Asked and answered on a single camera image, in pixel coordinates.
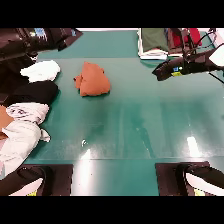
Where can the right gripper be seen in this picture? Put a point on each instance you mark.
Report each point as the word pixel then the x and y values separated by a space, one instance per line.
pixel 170 68

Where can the orange T-shirt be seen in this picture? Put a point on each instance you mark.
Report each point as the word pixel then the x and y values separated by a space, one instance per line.
pixel 93 80

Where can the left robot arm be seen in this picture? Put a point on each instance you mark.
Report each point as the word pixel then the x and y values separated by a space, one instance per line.
pixel 31 40

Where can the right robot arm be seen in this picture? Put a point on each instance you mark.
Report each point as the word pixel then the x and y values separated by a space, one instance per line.
pixel 201 63

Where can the dark green garment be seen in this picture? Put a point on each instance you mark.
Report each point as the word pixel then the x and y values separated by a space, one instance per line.
pixel 154 39

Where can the red garment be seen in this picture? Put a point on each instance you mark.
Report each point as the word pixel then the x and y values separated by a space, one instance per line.
pixel 195 37

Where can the black garment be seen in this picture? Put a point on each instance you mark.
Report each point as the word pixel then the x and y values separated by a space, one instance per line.
pixel 36 91

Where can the white printed garment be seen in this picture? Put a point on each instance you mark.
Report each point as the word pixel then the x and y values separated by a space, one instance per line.
pixel 28 111

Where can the brown garment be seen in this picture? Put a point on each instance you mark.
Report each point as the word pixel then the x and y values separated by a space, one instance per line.
pixel 4 121

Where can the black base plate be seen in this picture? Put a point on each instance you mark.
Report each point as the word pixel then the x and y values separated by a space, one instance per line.
pixel 166 178
pixel 60 180

